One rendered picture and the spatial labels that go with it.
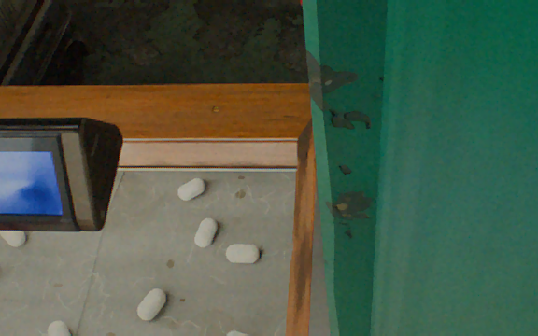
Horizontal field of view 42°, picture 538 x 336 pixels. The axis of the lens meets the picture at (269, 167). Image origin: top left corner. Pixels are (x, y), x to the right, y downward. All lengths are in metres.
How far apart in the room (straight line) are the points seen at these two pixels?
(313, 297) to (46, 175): 0.27
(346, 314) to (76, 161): 0.31
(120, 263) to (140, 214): 0.07
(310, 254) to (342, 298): 0.50
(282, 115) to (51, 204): 0.44
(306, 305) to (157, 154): 0.33
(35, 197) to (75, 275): 0.36
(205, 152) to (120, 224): 0.13
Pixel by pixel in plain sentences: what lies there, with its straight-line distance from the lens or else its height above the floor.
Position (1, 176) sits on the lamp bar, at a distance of 0.48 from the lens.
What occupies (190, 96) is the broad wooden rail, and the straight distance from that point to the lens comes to 0.90.
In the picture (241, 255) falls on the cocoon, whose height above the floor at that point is 0.76.
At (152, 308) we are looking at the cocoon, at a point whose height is 0.76.
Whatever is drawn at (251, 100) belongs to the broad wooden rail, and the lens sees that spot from 0.88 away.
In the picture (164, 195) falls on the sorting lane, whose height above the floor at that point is 0.74.
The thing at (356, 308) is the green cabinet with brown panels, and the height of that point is 1.29.
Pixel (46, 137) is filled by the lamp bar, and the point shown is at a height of 1.11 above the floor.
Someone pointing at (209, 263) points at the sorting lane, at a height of 0.74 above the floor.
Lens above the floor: 1.44
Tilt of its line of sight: 56 degrees down
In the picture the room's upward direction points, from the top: 10 degrees counter-clockwise
